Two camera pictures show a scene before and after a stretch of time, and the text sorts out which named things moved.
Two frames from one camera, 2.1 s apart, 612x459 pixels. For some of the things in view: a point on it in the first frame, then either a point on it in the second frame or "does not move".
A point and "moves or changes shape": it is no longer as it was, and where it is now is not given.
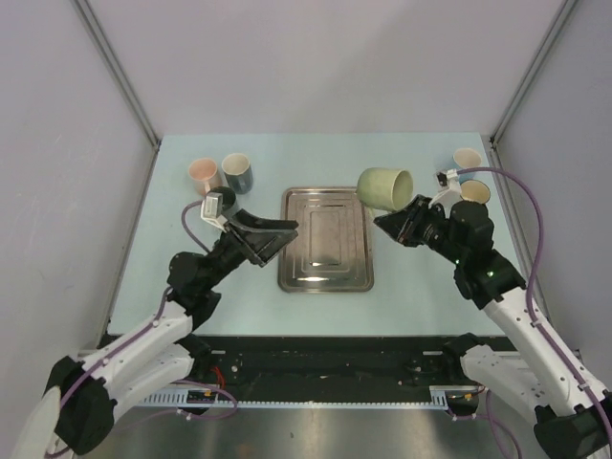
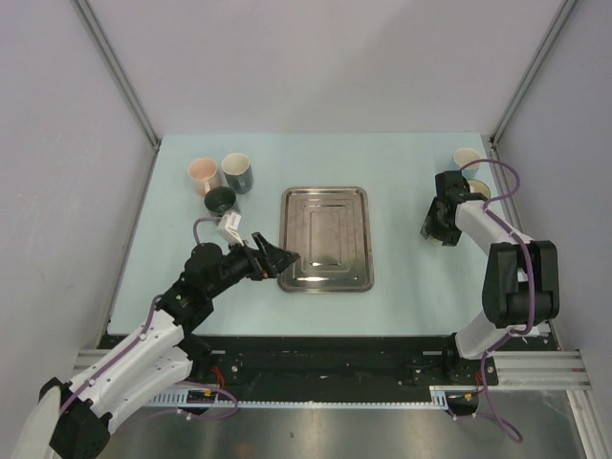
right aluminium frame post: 533,72 does not move
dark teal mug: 238,172 does not move
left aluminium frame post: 101,40 does not move
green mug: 384,188 moves or changes shape
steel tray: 333,249 does not move
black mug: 229,198 moves or changes shape
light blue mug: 467,158 does not move
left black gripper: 261,245 → 258,264
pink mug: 204,172 does not move
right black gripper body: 412,236 → 439,229
